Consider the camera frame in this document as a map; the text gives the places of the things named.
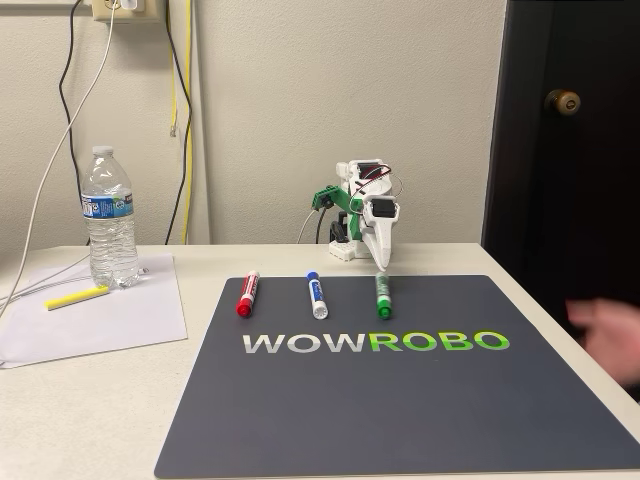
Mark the green marker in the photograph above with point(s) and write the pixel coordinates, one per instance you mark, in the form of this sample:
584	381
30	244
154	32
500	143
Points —
383	297

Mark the red marker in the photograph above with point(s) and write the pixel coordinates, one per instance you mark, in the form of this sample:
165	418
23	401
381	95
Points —
248	295

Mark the blue marker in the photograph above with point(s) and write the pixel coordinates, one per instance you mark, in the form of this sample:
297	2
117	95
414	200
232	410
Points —
317	297

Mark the person's hand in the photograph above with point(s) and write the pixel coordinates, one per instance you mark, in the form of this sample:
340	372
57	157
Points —
612	335

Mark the dark grey WOWROBO mat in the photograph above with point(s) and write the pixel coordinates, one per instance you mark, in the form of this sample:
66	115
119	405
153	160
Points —
350	400

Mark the dark door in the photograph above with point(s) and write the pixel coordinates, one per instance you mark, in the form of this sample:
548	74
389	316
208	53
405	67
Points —
575	200

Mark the brass door knob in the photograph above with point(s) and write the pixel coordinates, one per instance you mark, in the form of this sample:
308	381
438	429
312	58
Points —
562	102

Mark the clear plastic water bottle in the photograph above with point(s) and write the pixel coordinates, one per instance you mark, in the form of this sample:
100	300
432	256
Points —
110	235

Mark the white paper sheet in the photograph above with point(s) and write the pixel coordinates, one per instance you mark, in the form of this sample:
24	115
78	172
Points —
100	325

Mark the yellow highlighter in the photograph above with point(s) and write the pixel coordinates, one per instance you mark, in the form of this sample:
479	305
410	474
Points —
75	298

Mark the white charger plug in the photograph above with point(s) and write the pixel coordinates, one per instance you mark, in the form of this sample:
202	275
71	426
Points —
132	4

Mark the green camera board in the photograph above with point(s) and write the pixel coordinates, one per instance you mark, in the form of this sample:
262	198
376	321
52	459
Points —
330	197

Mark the beige wall outlet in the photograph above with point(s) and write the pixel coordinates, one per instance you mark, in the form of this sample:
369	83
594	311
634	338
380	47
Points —
135	16

